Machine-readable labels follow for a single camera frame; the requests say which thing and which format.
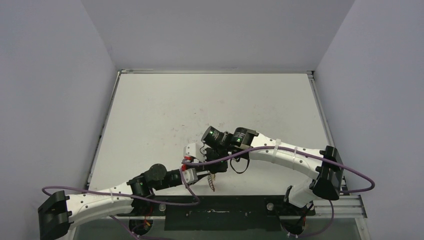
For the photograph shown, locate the large keyring with red grip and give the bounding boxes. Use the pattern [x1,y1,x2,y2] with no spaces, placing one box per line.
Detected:
[207,173,216,192]

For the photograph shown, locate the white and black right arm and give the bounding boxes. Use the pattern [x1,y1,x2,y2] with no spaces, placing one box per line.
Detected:
[201,126,343,215]

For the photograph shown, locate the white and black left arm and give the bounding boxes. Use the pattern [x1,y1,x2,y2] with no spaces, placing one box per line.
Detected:
[37,163,204,240]

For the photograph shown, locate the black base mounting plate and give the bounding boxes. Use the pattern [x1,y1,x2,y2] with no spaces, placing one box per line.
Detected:
[127,195,316,232]

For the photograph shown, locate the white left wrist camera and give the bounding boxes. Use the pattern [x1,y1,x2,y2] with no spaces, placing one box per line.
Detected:
[179,168,199,185]

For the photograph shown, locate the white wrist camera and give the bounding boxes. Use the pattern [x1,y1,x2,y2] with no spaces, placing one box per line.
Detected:
[183,142,207,163]
[179,168,199,185]

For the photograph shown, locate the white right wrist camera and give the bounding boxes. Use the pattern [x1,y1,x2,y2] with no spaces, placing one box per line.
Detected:
[183,142,207,163]

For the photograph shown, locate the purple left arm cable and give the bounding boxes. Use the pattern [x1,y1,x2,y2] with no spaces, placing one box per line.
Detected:
[41,162,201,240]

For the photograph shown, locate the aluminium front rail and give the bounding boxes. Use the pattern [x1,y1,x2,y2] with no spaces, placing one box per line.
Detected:
[67,194,369,220]

